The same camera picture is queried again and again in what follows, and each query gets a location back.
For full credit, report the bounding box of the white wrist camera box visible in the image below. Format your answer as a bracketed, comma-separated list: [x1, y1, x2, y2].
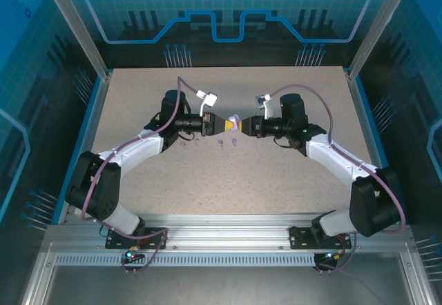
[195, 90, 219, 116]
[254, 92, 274, 120]

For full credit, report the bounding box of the blue table edge strip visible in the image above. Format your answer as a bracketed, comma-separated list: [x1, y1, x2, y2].
[352, 73, 409, 226]
[51, 72, 113, 225]

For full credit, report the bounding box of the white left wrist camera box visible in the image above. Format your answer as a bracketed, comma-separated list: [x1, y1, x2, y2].
[195, 90, 219, 116]

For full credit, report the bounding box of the aluminium enclosure post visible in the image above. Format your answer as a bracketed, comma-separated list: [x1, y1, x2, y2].
[37, 0, 113, 81]
[347, 0, 417, 82]

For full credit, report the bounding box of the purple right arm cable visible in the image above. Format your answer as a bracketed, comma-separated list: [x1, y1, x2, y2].
[269, 83, 407, 275]

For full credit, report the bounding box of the purple charging case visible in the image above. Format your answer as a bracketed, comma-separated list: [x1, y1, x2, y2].
[229, 112, 242, 133]

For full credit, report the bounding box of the grey metal shelf plate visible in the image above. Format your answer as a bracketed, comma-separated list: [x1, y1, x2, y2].
[20, 249, 436, 305]

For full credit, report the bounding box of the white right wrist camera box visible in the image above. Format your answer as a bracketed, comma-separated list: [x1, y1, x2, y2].
[254, 92, 274, 120]

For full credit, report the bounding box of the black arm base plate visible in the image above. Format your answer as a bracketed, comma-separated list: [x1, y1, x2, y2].
[289, 225, 350, 250]
[105, 226, 169, 250]

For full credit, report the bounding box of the slotted grey cable duct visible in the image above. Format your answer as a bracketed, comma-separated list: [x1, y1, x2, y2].
[54, 253, 318, 268]

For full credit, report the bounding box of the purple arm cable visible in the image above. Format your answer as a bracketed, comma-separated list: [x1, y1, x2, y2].
[269, 83, 407, 275]
[81, 76, 208, 275]

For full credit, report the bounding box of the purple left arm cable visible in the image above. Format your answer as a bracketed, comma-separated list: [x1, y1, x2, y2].
[81, 76, 208, 275]

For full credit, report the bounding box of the aluminium mounting rail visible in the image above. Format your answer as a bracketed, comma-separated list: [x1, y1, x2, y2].
[44, 213, 415, 250]

